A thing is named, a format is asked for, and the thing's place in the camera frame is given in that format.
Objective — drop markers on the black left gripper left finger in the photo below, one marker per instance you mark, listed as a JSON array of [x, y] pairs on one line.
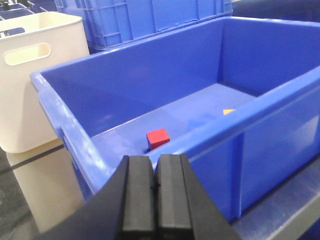
[[122, 210]]

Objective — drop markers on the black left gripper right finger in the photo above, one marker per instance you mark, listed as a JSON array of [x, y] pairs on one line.
[[184, 209]]

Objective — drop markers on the red cube block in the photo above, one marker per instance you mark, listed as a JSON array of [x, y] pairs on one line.
[[156, 138]]

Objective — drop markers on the yellow toy block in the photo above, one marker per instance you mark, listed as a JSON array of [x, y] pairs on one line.
[[227, 111]]

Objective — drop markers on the blue target bin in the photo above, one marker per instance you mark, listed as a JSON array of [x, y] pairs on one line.
[[268, 70]]

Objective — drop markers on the blue ribbed crate behind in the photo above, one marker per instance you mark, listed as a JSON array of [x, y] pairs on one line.
[[109, 23]]

